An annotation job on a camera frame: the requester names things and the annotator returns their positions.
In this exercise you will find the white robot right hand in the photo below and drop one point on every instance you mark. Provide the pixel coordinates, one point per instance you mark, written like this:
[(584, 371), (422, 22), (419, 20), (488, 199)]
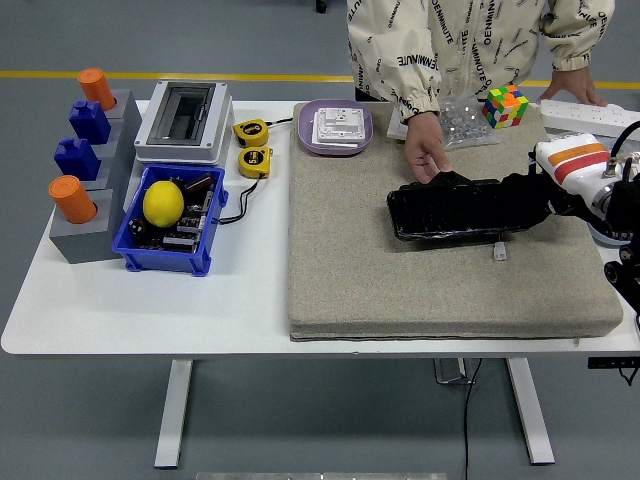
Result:
[(575, 160)]

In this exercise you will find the person's left hand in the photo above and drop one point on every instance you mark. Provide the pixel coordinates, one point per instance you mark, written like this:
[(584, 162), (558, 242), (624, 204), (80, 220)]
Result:
[(575, 84)]

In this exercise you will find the person's right hand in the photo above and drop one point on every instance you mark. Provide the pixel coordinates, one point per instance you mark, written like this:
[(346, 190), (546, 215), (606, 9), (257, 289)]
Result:
[(425, 147)]

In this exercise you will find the black glossy panel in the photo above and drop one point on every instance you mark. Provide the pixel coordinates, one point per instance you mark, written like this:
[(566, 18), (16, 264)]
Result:
[(440, 212)]

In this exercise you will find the white power strip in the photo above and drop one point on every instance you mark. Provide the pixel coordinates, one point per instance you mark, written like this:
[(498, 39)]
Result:
[(575, 112)]

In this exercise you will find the clear bag of metal nuts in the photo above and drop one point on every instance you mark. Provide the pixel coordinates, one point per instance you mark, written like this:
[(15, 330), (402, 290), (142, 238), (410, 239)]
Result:
[(465, 125)]

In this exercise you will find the colourful puzzle cube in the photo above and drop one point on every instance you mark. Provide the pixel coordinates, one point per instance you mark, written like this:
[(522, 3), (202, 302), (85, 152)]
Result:
[(505, 107)]

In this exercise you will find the white socket plate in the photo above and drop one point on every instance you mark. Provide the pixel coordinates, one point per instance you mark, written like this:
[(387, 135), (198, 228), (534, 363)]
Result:
[(340, 125)]

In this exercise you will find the person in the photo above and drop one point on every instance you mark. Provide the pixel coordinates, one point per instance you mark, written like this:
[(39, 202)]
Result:
[(460, 40)]

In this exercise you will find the purple tray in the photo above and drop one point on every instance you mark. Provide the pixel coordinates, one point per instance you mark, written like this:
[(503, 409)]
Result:
[(306, 135)]

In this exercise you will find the grey-brown mat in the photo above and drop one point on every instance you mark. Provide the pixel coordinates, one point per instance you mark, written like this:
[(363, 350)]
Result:
[(400, 300)]

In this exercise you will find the yellow tape measure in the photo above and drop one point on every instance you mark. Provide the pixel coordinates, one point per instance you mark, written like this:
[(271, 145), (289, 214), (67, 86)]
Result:
[(255, 162), (250, 132)]

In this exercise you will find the black chair wheel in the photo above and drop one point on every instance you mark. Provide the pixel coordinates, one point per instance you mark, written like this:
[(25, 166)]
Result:
[(321, 5)]

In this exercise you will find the black table controller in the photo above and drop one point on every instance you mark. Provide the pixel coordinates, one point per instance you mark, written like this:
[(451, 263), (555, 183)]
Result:
[(610, 363)]

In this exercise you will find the grey control box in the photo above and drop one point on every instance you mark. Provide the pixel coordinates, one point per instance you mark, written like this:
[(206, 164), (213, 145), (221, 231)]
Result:
[(450, 372)]

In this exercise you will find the circuit boards pile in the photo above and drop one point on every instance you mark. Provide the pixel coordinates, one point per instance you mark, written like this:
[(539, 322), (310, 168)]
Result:
[(192, 220)]

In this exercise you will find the white table leg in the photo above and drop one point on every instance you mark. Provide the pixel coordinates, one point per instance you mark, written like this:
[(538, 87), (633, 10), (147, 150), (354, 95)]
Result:
[(532, 415), (172, 415)]

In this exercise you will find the yellow lemon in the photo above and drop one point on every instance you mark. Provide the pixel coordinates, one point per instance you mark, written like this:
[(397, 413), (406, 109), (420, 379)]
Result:
[(163, 204)]

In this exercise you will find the blue plastic bin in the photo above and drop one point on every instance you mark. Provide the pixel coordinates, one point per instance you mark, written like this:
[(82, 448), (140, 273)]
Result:
[(165, 260)]

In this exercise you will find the black round capacitor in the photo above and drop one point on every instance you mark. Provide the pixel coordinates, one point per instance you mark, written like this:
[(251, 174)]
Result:
[(137, 226)]

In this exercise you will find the orange cylinder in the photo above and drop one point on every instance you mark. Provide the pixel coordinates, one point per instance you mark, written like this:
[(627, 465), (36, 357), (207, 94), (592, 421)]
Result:
[(96, 89), (72, 200)]

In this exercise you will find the blue plastic block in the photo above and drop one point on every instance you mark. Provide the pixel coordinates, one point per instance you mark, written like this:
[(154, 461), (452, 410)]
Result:
[(90, 122), (77, 160)]

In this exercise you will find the grey stepped block holder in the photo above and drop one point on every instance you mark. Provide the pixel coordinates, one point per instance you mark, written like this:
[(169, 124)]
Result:
[(85, 245)]

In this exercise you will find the grey-white electrical enclosure box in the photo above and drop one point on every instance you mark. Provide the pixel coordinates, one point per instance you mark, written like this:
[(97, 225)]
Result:
[(145, 150)]

